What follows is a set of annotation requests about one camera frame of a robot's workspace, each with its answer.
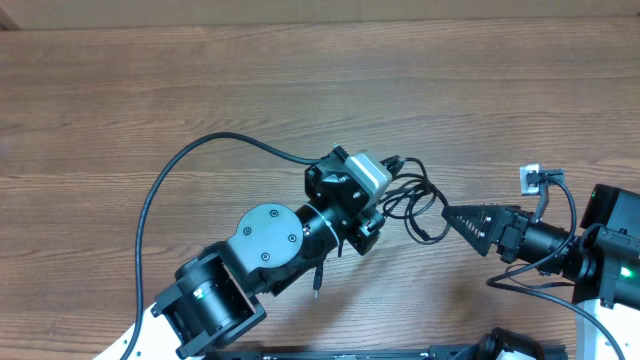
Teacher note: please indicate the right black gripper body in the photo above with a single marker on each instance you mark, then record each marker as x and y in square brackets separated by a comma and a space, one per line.
[516, 226]

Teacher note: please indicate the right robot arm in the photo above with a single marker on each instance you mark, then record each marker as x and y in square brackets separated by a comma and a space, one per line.
[592, 268]

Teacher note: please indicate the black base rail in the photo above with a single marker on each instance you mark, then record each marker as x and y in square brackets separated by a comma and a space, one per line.
[498, 344]

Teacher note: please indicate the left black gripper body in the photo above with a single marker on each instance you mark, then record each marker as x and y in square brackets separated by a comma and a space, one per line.
[359, 230]

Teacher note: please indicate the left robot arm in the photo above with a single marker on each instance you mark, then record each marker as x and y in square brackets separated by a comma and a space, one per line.
[213, 299]

